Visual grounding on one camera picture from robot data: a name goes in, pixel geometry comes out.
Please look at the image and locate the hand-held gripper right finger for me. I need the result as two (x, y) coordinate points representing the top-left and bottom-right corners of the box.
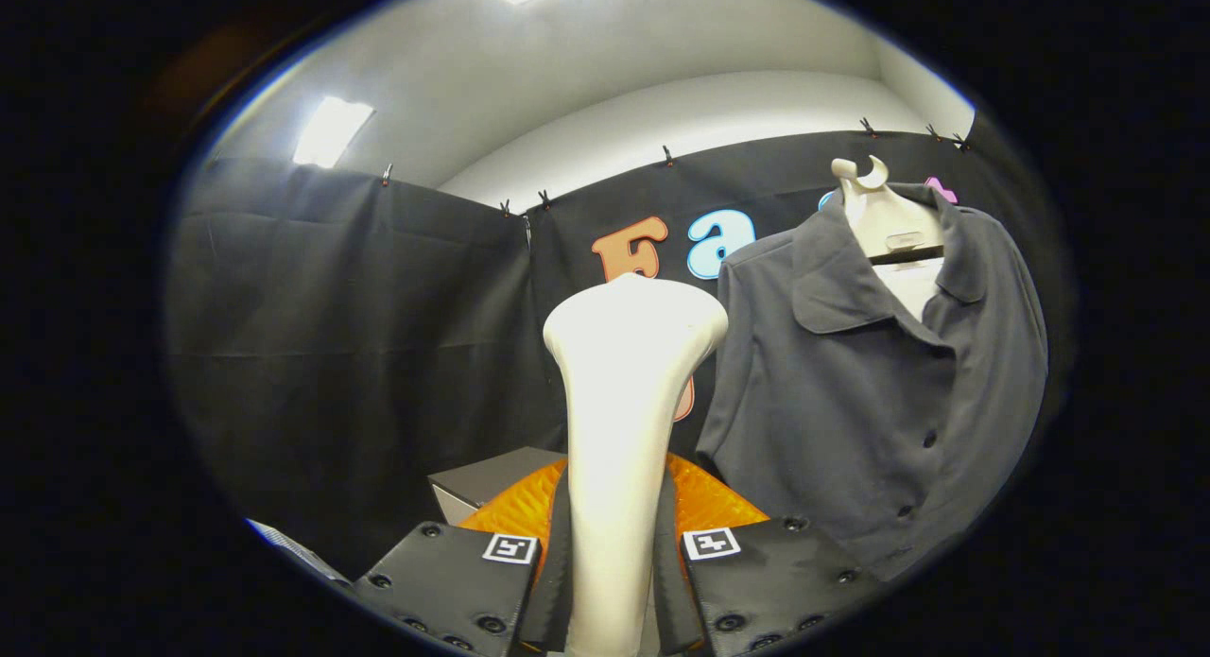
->
(652, 454), (885, 657)

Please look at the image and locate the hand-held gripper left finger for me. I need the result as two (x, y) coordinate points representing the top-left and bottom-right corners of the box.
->
(348, 458), (575, 657)

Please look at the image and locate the white garment steamer head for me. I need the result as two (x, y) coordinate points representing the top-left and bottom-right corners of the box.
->
(543, 272), (730, 657)

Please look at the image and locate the gray button-up shirt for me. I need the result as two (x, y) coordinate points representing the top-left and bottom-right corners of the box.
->
(697, 182), (1048, 582)

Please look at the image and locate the cream garment hanger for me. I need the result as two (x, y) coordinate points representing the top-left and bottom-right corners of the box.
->
(832, 156), (946, 263)

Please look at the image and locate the gray drawer cabinet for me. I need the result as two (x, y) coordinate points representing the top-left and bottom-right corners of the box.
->
(427, 446), (568, 527)

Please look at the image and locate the row of small black clips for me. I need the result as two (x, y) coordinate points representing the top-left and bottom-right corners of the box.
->
(381, 118), (970, 218)

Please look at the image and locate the narrow ceiling light strip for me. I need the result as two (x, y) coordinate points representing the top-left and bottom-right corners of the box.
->
(293, 96), (374, 169)

